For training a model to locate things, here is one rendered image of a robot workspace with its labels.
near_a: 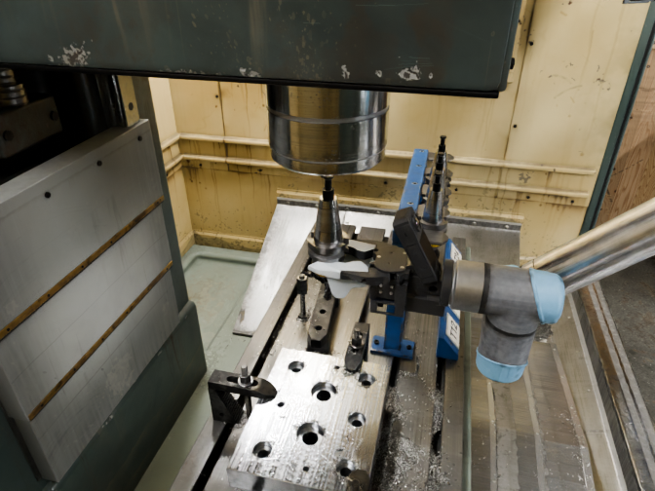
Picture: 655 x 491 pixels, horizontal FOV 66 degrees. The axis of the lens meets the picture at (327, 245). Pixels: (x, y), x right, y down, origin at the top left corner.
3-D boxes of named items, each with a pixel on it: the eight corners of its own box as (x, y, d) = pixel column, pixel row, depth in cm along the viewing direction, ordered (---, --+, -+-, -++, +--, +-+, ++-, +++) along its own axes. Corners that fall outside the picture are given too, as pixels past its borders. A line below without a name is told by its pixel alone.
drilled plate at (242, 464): (389, 383, 103) (390, 365, 101) (365, 518, 79) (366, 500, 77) (283, 364, 108) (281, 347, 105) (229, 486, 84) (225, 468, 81)
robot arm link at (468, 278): (484, 282, 69) (483, 250, 76) (451, 277, 70) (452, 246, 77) (476, 323, 73) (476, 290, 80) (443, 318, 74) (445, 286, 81)
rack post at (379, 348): (414, 344, 119) (428, 236, 103) (412, 359, 115) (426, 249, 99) (372, 337, 121) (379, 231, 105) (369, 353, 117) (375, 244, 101)
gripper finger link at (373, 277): (340, 285, 72) (401, 285, 72) (340, 277, 72) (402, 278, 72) (339, 267, 76) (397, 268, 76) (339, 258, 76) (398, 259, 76)
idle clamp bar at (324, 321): (341, 293, 136) (341, 274, 132) (326, 361, 114) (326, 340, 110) (323, 292, 136) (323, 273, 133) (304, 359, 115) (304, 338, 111)
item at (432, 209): (420, 212, 106) (424, 184, 103) (442, 213, 106) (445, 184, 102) (423, 223, 102) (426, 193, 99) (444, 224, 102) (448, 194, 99)
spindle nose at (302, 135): (295, 130, 78) (292, 48, 71) (397, 141, 73) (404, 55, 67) (249, 168, 65) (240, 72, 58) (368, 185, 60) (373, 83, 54)
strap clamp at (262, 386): (281, 419, 100) (277, 364, 93) (275, 433, 98) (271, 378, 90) (219, 407, 103) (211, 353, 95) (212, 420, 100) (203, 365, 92)
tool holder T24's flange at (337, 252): (316, 238, 81) (316, 225, 79) (352, 245, 79) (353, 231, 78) (302, 258, 76) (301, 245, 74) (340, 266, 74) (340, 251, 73)
